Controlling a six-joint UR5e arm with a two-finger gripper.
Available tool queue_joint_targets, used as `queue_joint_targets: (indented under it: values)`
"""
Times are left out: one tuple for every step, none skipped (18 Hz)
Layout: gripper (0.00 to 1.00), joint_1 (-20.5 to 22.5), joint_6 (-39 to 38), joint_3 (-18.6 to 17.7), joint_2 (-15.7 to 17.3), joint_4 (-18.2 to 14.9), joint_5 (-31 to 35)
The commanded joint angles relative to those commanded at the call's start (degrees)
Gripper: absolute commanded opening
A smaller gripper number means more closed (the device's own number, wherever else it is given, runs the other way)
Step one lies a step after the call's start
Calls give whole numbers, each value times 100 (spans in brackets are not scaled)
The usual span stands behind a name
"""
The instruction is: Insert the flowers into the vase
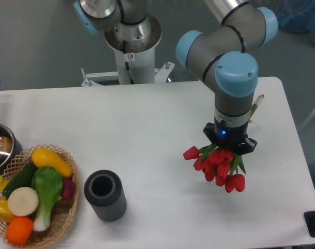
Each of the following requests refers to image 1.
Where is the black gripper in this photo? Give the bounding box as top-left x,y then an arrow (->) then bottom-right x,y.
203,122 -> 257,156

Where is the red tulip bouquet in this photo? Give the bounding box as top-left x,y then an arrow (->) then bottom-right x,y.
183,94 -> 264,192

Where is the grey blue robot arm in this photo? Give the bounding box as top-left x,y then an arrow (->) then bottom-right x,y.
74,1 -> 278,155

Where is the dark grey ribbed vase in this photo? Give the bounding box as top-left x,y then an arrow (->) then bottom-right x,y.
84,170 -> 127,222

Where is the black device at edge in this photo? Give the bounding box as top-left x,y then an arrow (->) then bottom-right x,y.
304,211 -> 315,238

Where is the blue plastic bag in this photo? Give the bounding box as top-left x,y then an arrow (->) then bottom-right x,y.
273,1 -> 315,45

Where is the dark red radish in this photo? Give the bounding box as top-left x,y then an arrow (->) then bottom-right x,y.
61,178 -> 76,200

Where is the woven wicker basket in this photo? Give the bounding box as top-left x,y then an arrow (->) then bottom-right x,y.
0,145 -> 79,248

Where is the green bok choy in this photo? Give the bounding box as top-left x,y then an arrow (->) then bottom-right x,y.
31,167 -> 63,232

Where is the yellow squash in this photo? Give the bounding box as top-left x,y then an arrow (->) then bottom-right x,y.
31,148 -> 73,178

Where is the green cucumber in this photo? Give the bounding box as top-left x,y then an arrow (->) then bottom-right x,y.
3,161 -> 38,198

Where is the beige round disc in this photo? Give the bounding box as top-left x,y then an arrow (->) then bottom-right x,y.
8,187 -> 39,216

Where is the orange fruit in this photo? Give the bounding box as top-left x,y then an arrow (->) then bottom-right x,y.
6,216 -> 33,246

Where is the yellow banana tip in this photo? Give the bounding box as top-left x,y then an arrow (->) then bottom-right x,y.
0,175 -> 9,192

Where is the yellow bell pepper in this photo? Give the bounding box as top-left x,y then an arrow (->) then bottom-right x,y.
0,197 -> 15,223

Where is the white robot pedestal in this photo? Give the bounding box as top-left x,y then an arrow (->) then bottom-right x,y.
81,13 -> 175,86

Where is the blue handled saucepan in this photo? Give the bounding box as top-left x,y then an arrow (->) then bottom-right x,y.
0,76 -> 24,183

